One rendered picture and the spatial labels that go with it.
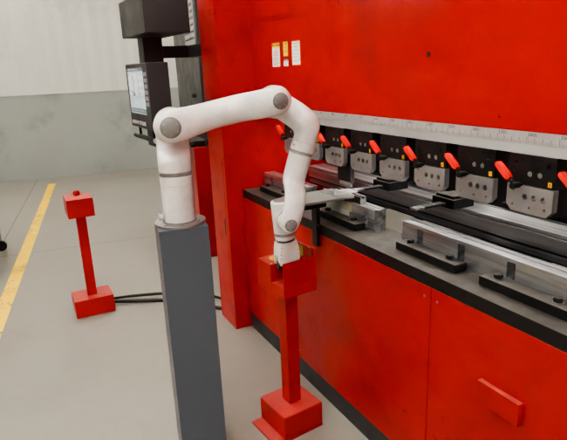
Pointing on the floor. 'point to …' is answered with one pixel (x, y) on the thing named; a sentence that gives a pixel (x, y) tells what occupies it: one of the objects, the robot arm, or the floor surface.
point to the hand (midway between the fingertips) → (289, 273)
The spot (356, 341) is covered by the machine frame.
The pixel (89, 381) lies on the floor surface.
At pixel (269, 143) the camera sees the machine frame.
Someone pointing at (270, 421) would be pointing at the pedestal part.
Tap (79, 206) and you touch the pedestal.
